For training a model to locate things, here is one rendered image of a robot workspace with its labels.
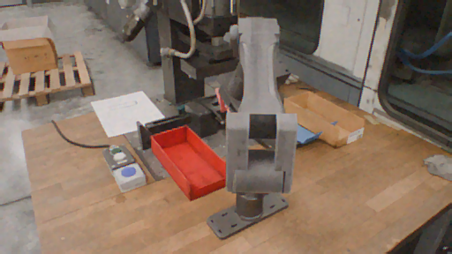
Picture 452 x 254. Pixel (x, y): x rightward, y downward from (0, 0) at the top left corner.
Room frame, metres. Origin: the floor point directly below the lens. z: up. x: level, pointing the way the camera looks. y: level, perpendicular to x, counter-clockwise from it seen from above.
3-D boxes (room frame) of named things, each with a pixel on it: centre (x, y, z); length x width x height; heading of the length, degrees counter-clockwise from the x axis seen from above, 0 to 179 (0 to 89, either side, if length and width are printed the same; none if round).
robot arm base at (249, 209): (0.56, -0.05, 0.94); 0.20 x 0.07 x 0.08; 122
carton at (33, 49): (3.72, 2.28, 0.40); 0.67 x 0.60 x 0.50; 24
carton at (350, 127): (0.97, -0.33, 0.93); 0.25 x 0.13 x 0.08; 32
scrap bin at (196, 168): (0.74, 0.11, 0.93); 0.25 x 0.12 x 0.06; 32
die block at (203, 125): (0.99, 0.03, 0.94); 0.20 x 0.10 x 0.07; 122
